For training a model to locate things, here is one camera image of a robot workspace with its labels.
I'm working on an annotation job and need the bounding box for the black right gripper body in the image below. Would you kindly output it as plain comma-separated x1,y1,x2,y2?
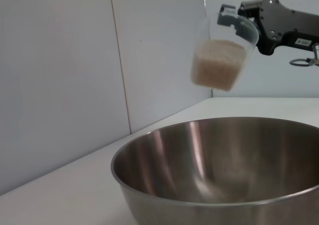
254,0,319,56

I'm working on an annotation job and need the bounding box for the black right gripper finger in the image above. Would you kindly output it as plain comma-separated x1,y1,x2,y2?
216,16,240,34
219,0,262,19

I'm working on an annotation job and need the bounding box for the transparent plastic measuring cup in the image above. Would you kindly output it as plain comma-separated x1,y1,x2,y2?
190,9,260,92

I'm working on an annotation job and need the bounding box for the stainless steel mixing bowl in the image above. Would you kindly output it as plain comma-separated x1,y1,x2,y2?
110,116,319,225

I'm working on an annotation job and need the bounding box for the right gripper cable with connector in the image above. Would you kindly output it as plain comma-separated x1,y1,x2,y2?
289,42,319,67

